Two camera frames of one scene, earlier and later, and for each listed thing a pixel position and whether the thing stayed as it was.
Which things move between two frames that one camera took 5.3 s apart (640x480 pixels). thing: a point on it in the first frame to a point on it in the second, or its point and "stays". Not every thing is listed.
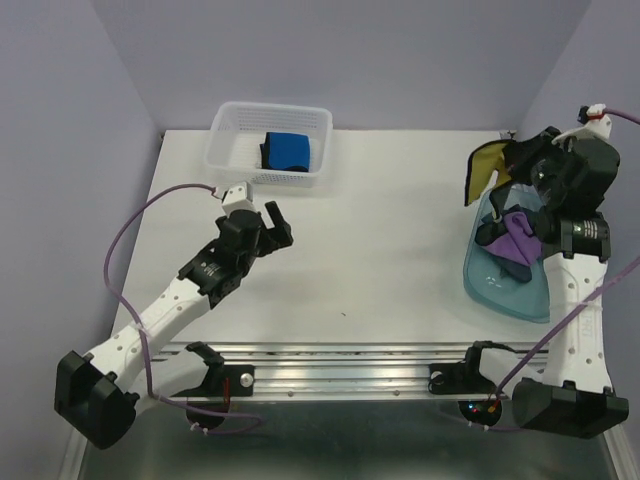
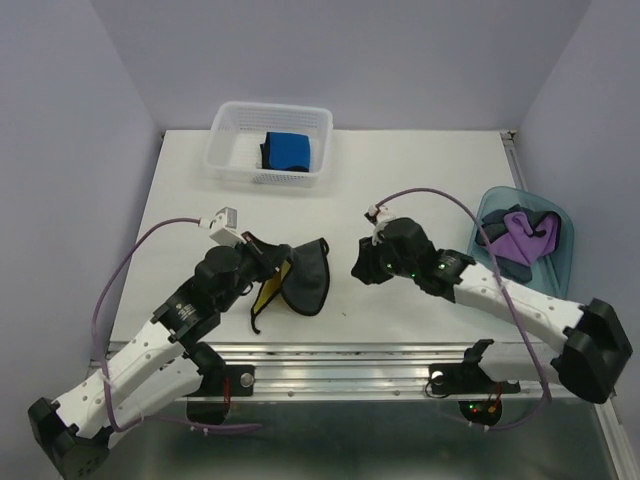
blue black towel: (286, 151) stays
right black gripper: (520, 152) to (364, 263)
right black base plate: (465, 378) stays
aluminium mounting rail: (338, 371) stays
